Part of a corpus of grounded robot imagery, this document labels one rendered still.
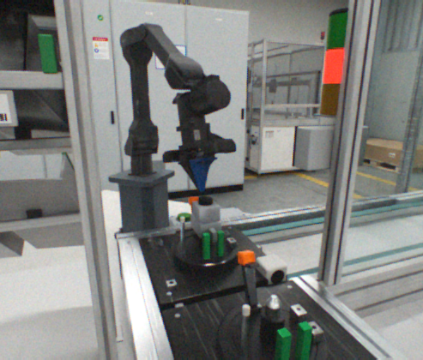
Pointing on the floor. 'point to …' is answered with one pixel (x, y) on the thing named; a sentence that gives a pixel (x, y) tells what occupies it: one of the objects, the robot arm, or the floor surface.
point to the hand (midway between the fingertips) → (199, 176)
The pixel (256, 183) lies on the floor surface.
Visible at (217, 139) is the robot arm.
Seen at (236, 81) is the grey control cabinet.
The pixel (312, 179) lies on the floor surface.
